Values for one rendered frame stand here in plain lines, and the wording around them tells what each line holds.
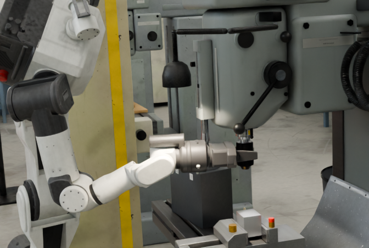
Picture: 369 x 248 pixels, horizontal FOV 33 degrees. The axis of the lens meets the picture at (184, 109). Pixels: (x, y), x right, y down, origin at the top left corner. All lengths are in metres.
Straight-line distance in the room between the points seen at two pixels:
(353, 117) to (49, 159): 0.90
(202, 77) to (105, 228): 2.01
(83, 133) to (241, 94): 1.87
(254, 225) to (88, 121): 1.77
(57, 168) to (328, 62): 0.77
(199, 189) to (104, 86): 1.44
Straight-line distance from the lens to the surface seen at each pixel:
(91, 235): 3.52
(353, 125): 1.93
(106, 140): 3.39
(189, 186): 2.08
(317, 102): 1.66
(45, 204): 2.14
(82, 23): 1.70
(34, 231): 2.18
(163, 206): 2.30
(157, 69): 10.07
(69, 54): 1.76
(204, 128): 2.04
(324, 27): 1.66
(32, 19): 1.80
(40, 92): 1.68
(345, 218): 1.94
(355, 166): 1.95
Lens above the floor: 1.64
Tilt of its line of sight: 10 degrees down
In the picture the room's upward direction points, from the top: 3 degrees counter-clockwise
